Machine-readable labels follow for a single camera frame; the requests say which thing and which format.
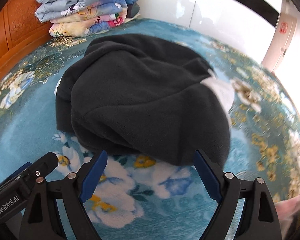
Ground dark grey pillow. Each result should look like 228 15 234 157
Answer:
126 4 140 18

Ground teal floral blanket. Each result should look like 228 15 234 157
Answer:
0 17 300 240

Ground pink cloth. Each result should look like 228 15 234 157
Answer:
275 191 300 240

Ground carved wooden headboard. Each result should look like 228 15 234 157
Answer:
0 0 53 90

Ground pile of folded clothes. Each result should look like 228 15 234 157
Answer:
49 0 129 38

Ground white door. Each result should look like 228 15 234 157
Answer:
261 0 300 75

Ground black and white fleece jacket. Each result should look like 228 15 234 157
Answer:
54 34 237 167

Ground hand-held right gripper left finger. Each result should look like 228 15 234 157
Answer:
19 150 108 240

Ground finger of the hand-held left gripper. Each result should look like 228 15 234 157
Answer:
27 152 59 180

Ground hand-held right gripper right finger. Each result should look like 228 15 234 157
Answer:
193 149 283 240

